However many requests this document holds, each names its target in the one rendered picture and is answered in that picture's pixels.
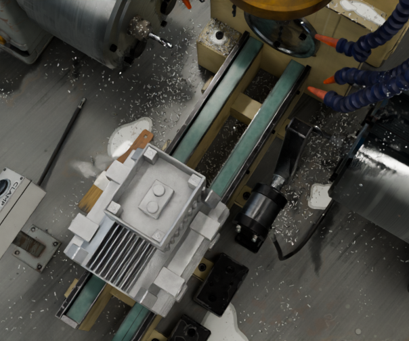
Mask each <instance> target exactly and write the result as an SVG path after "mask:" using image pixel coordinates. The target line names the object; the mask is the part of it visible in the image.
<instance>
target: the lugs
mask: <svg viewBox="0 0 409 341"><path fill-rule="evenodd" d="M143 150H144V149H142V148H139V147H138V148H137V149H136V151H135V152H134V154H133V155H132V157H131V159H132V160H133V161H134V162H135V161H136V160H137V159H138V157H139V155H140V154H141V153H142V151H143ZM220 200H221V197H220V196H219V195H218V194H217V193H216V192H214V191H213V190H212V189H209V188H206V189H205V194H204V195H201V202H202V203H203V204H204V205H205V206H207V207H209V208H212V209H215V208H216V206H217V205H218V203H219V201H220ZM88 254H89V253H88V252H87V251H86V250H84V249H82V248H81V247H80V246H78V245H76V244H72V245H71V247H70V248H69V249H68V251H67V253H66V256H67V257H68V258H70V259H72V260H73V261H75V262H76V263H78V264H80V265H81V264H82V263H83V261H84V260H85V258H86V257H87V255H88ZM133 299H134V300H136V301H137V302H139V303H140V304H142V305H143V306H145V307H146V308H148V309H152V307H153V306H154V304H155V302H156V301H157V299H158V296H156V295H154V294H153V293H151V292H150V291H148V290H147V289H145V288H143V287H141V288H140V289H139V291H138V292H137V294H136V295H135V297H134V298H133Z"/></svg>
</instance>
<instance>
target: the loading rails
mask: <svg viewBox="0 0 409 341"><path fill-rule="evenodd" d="M249 35H250V33H249V32H248V31H244V33H243V34H242V36H241V37H240V39H239V40H238V42H237V44H236V45H235V46H234V48H233V50H232V51H231V52H229V54H228V57H227V58H226V60H225V62H224V63H223V64H222V66H221V68H220V69H219V70H218V72H217V74H216V75H215V76H213V75H211V76H210V77H209V79H208V80H207V82H206V83H205V84H204V86H203V88H202V89H201V91H202V96H201V97H200V99H199V100H198V102H197V103H196V105H195V106H194V108H193V109H192V111H191V112H190V114H189V115H188V117H187V118H186V120H185V121H184V123H183V124H182V126H181V127H180V129H178V130H177V133H176V135H175V136H174V138H173V139H172V141H171V140H170V139H168V140H167V142H166V143H165V144H164V146H163V147H162V149H161V150H162V151H163V152H165V153H166V154H168V155H170V156H172V157H173V158H175V159H176V160H178V161H180V162H182V163H183V164H185V165H186V166H189V167H190V168H192V169H193V170H194V169H195V168H196V166H197V165H198V163H199V162H200V160H201V158H202V157H203V156H204V154H205V152H206V151H207V149H208V148H209V146H210V145H211V143H212V142H213V140H214V138H215V137H216V135H217V134H218V132H219V131H220V129H221V128H222V126H223V125H224V123H225V121H226V120H227V119H228V117H229V115H230V116H233V117H234V118H236V119H238V120H239V121H241V122H243V123H244V124H246V125H248V128H247V129H246V131H245V132H244V134H243V136H242V137H241V138H240V140H239V142H238V143H237V145H236V147H235V148H234V149H233V151H232V153H231V154H230V156H229V157H228V159H227V160H226V162H225V164H224V165H223V166H222V168H221V170H220V171H219V173H218V174H217V176H216V178H215V179H214V181H213V182H212V184H211V185H210V187H209V189H212V190H213V191H214V192H216V193H217V194H218V195H219V196H220V197H221V200H220V202H222V203H223V204H225V205H226V207H228V209H229V210H230V208H231V207H232V205H233V204H234V203H235V204H237V205H238V206H240V207H241V208H242V207H243V206H244V205H245V203H246V201H247V200H248V198H249V196H250V195H251V190H252V188H250V187H249V186H247V185H246V183H247V181H248V180H249V179H250V177H251V175H252V174H253V172H254V170H255V169H256V168H257V165H258V164H259V163H260V161H261V159H262V157H263V156H264V154H265V153H266V151H267V150H268V148H269V146H270V145H271V144H272V141H273V140H274V139H275V137H276V136H277V137H278V138H280V139H282V140H283V139H284V135H285V132H286V128H287V126H288V124H289V123H290V121H291V120H290V119H288V116H289V115H290V113H291V112H292V110H293V108H294V107H295V105H296V104H297V102H298V101H299V99H300V97H301V96H302V94H303V92H304V89H305V86H306V82H307V79H308V76H309V73H310V70H311V66H309V65H306V66H304V65H302V64H300V63H298V62H296V61H294V60H292V59H291V61H290V62H289V63H288V66H287V67H286V68H285V70H284V72H283V73H282V75H281V76H280V78H279V79H278V81H277V83H276V84H275V85H274V87H273V89H272V90H271V92H270V94H269V95H268V96H267V98H266V100H265V101H264V103H263V104H261V103H259V102H258V101H256V100H254V99H253V98H251V97H249V96H248V95H245V94H244V92H245V91H246V89H247V88H248V86H249V85H250V83H251V82H252V80H253V79H254V77H255V75H256V74H257V73H258V71H259V69H260V66H261V57H262V52H263V44H264V43H262V42H261V41H258V40H257V39H255V38H253V37H249ZM213 265H214V262H213V261H211V260H209V259H207V258H206V257H203V258H202V259H201V261H200V262H199V264H198V266H197V268H196V269H195V270H194V272H193V274H192V275H193V276H195V277H196V278H198V279H199V280H201V281H204V280H205V277H206V276H207V275H208V273H209V271H210V270H211V268H212V266H213ZM112 295H114V296H116V297H117V298H118V299H120V300H122V301H123V302H125V303H126V304H128V305H129V306H131V307H132V308H131V310H130V311H129V313H128V315H127V316H126V317H125V320H124V321H123V322H122V324H121V326H120V327H119V329H118V330H117V332H116V333H115V335H114V337H113V338H112V339H111V341H167V339H168V337H167V336H166V335H164V334H162V333H161V332H159V331H158V330H157V329H155V328H156V326H157V325H158V323H159V321H160V320H161V319H162V317H163V316H161V315H159V314H155V313H153V312H152V311H150V310H149V309H147V308H146V307H144V306H143V305H141V304H140V303H138V302H136V301H135V300H134V299H132V298H130V297H128V296H127V295H126V294H124V293H122V292H121V291H119V290H118V289H116V288H115V287H113V286H112V285H110V284H109V283H107V282H105V281H104V280H103V279H101V278H99V277H98V276H96V275H94V274H93V273H92V272H90V271H88V270H87V269H86V270H85V271H84V273H83V274H82V276H81V277H80V279H78V278H75V279H74V280H73V282H72V283H71V285H70V286H69V288H68V289H67V291H66V292H65V294H64V296H65V297H66V298H65V299H64V303H63V304H62V306H61V307H60V309H59V310H58V312H57V313H56V315H55V316H56V317H57V318H59V319H61V320H62V321H63V322H65V323H67V324H68V325H69V326H71V327H73V328H74V329H80V330H84V331H89V330H90V329H91V327H92V326H93V324H94V323H95V321H96V319H97V318H98V317H99V315H100V313H101V312H102V311H103V309H104V307H105V306H106V304H107V303H108V301H109V300H110V298H111V297H112Z"/></svg>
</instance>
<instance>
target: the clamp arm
mask: <svg viewBox="0 0 409 341"><path fill-rule="evenodd" d="M312 129H313V127H312V126H311V125H310V124H308V123H306V122H304V121H303V120H301V119H299V118H297V117H293V118H292V120H291V121H290V123H289V124H288V126H287V128H286V132H285V135H284V139H283V142H282V146H281V148H280V153H279V155H278V159H277V162H276V166H275V169H274V172H273V175H272V177H273V178H272V180H273V179H274V178H275V176H277V177H276V178H275V180H277V181H279V180H280V178H282V179H283V180H281V184H282V185H283V184H284V185H288V184H289V182H290V180H291V179H292V177H293V175H294V173H295V170H296V168H297V165H298V163H299V161H300V158H301V156H302V153H303V150H304V149H305V146H306V144H307V141H308V139H309V136H310V134H311V132H312ZM284 182H285V183H284ZM284 185H283V187H284Z"/></svg>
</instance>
